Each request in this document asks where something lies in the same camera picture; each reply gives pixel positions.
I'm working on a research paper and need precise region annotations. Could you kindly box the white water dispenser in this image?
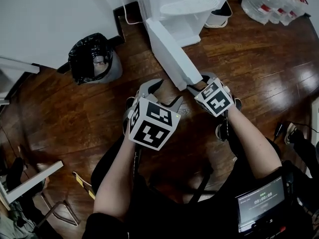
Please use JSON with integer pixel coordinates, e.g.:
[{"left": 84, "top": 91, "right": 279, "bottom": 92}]
[{"left": 136, "top": 0, "right": 232, "bottom": 48}]

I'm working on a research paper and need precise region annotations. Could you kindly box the white drip tray grille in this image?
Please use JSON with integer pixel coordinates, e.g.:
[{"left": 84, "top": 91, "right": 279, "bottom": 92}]
[{"left": 159, "top": 0, "right": 221, "bottom": 16}]

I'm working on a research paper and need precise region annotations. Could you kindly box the person's right shoe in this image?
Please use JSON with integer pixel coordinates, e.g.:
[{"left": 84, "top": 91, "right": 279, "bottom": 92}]
[{"left": 284, "top": 122, "right": 299, "bottom": 144}]

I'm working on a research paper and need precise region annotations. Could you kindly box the person's left shoe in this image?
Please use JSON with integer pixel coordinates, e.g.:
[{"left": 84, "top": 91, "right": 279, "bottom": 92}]
[{"left": 215, "top": 122, "right": 229, "bottom": 142}]

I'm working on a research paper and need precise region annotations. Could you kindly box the white power cable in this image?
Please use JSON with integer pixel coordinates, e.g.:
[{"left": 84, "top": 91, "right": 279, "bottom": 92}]
[{"left": 119, "top": 0, "right": 144, "bottom": 25}]

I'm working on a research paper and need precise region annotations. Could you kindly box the person's left leg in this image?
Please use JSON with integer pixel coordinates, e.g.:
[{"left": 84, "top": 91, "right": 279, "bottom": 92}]
[{"left": 224, "top": 130, "right": 241, "bottom": 164}]

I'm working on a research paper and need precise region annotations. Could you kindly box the white shelf board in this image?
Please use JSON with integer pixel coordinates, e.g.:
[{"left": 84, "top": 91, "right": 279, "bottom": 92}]
[{"left": 6, "top": 160, "right": 64, "bottom": 204}]

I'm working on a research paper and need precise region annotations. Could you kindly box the yellow black striped strip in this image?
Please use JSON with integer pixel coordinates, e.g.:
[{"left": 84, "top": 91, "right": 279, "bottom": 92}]
[{"left": 72, "top": 171, "right": 97, "bottom": 201}]

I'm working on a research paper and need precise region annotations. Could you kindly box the person's left forearm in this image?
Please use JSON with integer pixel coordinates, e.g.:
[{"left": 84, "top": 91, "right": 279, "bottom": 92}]
[{"left": 93, "top": 135, "right": 138, "bottom": 219}]

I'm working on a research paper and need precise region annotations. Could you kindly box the black chair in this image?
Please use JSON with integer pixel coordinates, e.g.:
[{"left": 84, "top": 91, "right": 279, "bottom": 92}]
[{"left": 91, "top": 140, "right": 125, "bottom": 194}]

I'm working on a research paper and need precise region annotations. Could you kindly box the grey bin with black bag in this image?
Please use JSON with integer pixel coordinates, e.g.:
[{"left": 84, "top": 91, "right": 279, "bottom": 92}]
[{"left": 68, "top": 33, "right": 124, "bottom": 86}]

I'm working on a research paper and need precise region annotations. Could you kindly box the white furniture panel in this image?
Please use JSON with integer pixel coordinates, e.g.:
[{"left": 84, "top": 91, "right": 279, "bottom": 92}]
[{"left": 311, "top": 100, "right": 319, "bottom": 134}]

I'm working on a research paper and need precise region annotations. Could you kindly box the person's shoe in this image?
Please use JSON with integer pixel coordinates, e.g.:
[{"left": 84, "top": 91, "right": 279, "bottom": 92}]
[
  {"left": 284, "top": 122, "right": 299, "bottom": 144},
  {"left": 215, "top": 122, "right": 229, "bottom": 142}
]

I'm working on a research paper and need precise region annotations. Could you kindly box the clear large water bottle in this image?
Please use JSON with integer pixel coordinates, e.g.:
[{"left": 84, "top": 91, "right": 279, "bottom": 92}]
[
  {"left": 269, "top": 0, "right": 290, "bottom": 24},
  {"left": 241, "top": 0, "right": 277, "bottom": 26},
  {"left": 281, "top": 0, "right": 307, "bottom": 26}
]

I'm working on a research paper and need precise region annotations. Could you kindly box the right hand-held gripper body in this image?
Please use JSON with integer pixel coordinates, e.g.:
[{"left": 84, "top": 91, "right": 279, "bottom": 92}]
[{"left": 193, "top": 77, "right": 237, "bottom": 118}]

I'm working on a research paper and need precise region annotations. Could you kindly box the person's right leg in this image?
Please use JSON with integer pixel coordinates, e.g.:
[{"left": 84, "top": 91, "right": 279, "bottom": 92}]
[{"left": 293, "top": 130, "right": 319, "bottom": 179}]

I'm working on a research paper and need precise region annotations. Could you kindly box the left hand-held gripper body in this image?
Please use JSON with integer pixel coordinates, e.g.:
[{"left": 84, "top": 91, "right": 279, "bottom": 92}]
[{"left": 122, "top": 91, "right": 182, "bottom": 151}]

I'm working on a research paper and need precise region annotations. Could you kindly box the person's leg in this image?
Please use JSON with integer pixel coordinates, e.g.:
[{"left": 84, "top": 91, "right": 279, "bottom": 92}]
[
  {"left": 224, "top": 130, "right": 241, "bottom": 164},
  {"left": 293, "top": 130, "right": 319, "bottom": 179}
]

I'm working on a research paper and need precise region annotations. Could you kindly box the metal chair frame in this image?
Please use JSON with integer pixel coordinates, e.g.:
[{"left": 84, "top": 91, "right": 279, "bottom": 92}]
[{"left": 37, "top": 198, "right": 80, "bottom": 228}]

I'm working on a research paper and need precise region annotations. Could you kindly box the person's right forearm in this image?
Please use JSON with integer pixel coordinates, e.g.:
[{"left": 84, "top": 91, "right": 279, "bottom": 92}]
[{"left": 228, "top": 107, "right": 284, "bottom": 180}]

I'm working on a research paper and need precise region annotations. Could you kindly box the beige bin with black liner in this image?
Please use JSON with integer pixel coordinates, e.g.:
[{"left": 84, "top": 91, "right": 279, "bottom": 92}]
[{"left": 204, "top": 0, "right": 234, "bottom": 29}]

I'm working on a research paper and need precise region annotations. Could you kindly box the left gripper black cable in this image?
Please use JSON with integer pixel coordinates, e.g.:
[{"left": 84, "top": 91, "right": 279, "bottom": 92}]
[{"left": 134, "top": 143, "right": 143, "bottom": 181}]

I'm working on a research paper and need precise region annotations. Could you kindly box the black phone with timer screen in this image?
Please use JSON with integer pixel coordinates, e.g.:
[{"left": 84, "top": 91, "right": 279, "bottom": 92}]
[{"left": 235, "top": 175, "right": 286, "bottom": 234}]

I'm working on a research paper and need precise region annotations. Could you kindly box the black charger with cable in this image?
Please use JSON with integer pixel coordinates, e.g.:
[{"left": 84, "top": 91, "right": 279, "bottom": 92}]
[{"left": 273, "top": 121, "right": 319, "bottom": 141}]

